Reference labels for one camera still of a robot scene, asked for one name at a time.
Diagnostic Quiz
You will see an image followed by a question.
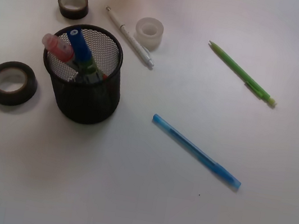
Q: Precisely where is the red marker with clear cap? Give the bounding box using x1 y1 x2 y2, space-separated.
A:
42 34 107 84

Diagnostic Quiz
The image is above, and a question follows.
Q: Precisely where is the blue capped marker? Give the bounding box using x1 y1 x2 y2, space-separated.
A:
67 29 103 84

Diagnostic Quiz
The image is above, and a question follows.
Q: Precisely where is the black mesh pen holder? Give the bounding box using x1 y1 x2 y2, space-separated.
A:
43 24 124 125

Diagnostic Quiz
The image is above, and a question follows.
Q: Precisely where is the light blue capped pen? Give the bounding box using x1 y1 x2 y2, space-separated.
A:
152 114 241 191

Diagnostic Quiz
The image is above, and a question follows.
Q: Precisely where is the dark brown tape roll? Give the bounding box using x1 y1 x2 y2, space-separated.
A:
58 0 89 20

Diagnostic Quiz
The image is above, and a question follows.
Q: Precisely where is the black electrical tape roll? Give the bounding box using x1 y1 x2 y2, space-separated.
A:
0 61 38 106

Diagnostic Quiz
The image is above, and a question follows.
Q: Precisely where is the clear adhesive tape roll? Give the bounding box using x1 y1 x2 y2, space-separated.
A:
134 17 164 51

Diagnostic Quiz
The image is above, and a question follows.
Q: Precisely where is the white dotted mechanical pencil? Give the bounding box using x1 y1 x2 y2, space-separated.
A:
106 6 154 69

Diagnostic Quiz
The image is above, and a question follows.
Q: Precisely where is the green mechanical pencil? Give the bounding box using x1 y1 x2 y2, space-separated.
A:
209 41 277 108

